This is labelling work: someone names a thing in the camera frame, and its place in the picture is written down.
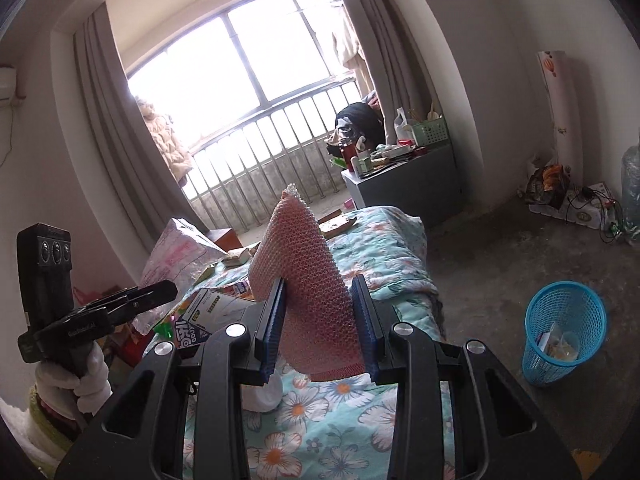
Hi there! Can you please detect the pink knitted cloth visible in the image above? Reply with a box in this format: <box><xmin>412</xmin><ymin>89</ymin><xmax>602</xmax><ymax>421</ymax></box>
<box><xmin>248</xmin><ymin>184</ymin><xmax>364</xmax><ymax>382</ymax></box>

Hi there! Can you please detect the white cable product box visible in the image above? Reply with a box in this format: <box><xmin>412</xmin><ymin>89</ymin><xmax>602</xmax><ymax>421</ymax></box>
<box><xmin>180</xmin><ymin>288</ymin><xmax>256</xmax><ymax>334</ymax></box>

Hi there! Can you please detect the white strawberry AD milk bottle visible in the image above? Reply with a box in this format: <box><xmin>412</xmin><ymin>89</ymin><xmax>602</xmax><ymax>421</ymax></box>
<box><xmin>241</xmin><ymin>372</ymin><xmax>283</xmax><ymax>413</ymax></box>

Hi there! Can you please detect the pink printed plastic bag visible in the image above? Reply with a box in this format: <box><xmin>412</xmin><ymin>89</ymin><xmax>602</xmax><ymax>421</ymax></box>
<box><xmin>132</xmin><ymin>218</ymin><xmax>227</xmax><ymax>335</ymax></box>

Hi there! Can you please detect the white gloved left hand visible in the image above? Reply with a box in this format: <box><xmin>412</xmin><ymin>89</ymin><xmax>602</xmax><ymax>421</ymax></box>
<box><xmin>35</xmin><ymin>342</ymin><xmax>112</xmax><ymax>419</ymax></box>

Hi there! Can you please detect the orange cardboard box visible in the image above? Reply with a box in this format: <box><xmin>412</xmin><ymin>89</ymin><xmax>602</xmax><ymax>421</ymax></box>
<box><xmin>206</xmin><ymin>228</ymin><xmax>243</xmax><ymax>252</ymax></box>

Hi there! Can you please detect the pink snack packet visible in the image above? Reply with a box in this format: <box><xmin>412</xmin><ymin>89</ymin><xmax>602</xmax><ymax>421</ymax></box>
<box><xmin>170</xmin><ymin>310</ymin><xmax>210</xmax><ymax>349</ymax></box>

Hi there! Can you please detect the brown snack packet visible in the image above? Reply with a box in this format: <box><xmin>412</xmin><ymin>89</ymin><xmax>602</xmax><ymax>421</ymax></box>
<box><xmin>319</xmin><ymin>214</ymin><xmax>357</xmax><ymax>240</ymax></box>

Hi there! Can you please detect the floral blue bed quilt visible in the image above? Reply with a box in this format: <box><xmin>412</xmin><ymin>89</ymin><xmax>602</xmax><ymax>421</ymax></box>
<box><xmin>179</xmin><ymin>204</ymin><xmax>457</xmax><ymax>480</ymax></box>

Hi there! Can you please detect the dark grey side cabinet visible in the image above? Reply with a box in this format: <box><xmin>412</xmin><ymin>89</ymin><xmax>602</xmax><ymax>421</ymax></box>
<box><xmin>341</xmin><ymin>144</ymin><xmax>463</xmax><ymax>228</ymax></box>

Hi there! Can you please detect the metal window railing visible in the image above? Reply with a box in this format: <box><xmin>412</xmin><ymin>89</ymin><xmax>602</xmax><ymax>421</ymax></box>
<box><xmin>183</xmin><ymin>75</ymin><xmax>359</xmax><ymax>233</ymax></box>

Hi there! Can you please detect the grey left curtain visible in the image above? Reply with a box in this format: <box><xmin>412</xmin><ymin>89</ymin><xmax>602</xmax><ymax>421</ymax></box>
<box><xmin>74</xmin><ymin>4</ymin><xmax>208</xmax><ymax>250</ymax></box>

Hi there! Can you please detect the grey curtain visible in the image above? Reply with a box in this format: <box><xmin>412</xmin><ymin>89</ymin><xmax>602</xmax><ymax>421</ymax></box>
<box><xmin>74</xmin><ymin>4</ymin><xmax>208</xmax><ymax>250</ymax></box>
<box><xmin>343</xmin><ymin>0</ymin><xmax>446</xmax><ymax>138</ymax></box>

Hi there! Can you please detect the red thermos bottle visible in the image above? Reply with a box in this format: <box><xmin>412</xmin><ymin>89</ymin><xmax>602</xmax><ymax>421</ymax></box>
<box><xmin>340</xmin><ymin>143</ymin><xmax>357</xmax><ymax>172</ymax></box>

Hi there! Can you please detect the blue mesh waste basket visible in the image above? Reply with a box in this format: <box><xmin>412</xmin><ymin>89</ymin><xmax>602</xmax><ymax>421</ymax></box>
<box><xmin>522</xmin><ymin>281</ymin><xmax>608</xmax><ymax>387</ymax></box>

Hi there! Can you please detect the green plastic basket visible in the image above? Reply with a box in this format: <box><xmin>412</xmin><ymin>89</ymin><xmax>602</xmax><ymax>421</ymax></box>
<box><xmin>412</xmin><ymin>117</ymin><xmax>449</xmax><ymax>146</ymax></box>

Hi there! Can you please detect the black clothes pile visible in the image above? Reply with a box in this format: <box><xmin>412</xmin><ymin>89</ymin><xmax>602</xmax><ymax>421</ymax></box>
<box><xmin>334</xmin><ymin>102</ymin><xmax>386</xmax><ymax>150</ymax></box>

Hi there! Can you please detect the floor clutter power strip pile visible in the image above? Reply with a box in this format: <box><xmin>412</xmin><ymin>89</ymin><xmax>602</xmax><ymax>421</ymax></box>
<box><xmin>518</xmin><ymin>159</ymin><xmax>639</xmax><ymax>245</ymax></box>

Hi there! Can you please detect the large clear water jug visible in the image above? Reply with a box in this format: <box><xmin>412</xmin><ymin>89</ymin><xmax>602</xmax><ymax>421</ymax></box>
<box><xmin>620</xmin><ymin>143</ymin><xmax>640</xmax><ymax>244</ymax></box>

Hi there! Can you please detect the rolled floral wallpaper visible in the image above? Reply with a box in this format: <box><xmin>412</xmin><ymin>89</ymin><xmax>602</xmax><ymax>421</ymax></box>
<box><xmin>536</xmin><ymin>51</ymin><xmax>584</xmax><ymax>185</ymax></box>

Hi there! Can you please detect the grey right curtain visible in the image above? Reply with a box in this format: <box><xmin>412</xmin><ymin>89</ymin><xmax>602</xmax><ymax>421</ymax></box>
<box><xmin>343</xmin><ymin>0</ymin><xmax>446</xmax><ymax>138</ymax></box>

